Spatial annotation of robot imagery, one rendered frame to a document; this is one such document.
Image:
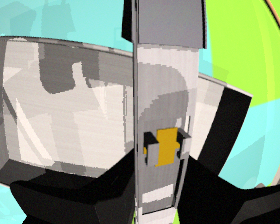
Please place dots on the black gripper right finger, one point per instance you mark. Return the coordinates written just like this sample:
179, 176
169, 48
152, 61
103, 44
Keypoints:
208, 199

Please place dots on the grey short cylinder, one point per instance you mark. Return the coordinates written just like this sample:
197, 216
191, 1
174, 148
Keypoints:
261, 185

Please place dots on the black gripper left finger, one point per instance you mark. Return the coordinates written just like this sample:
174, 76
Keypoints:
110, 199

